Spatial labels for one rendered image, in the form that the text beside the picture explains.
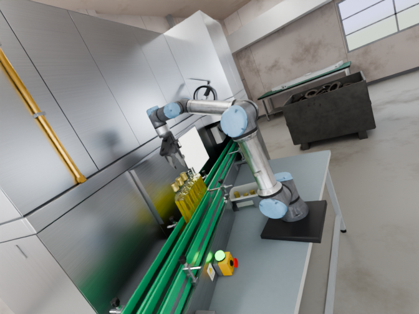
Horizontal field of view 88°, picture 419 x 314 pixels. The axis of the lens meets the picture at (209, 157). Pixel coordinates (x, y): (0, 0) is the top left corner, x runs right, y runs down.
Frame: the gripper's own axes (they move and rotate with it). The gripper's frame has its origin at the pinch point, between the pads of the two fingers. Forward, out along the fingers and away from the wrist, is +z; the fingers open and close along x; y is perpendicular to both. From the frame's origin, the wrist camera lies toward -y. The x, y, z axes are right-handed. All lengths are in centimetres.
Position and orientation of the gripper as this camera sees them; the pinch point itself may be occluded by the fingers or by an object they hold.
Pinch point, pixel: (178, 166)
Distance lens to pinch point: 124.2
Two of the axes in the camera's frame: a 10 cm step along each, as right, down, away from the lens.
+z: 4.0, 8.8, 2.6
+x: -8.8, 2.9, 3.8
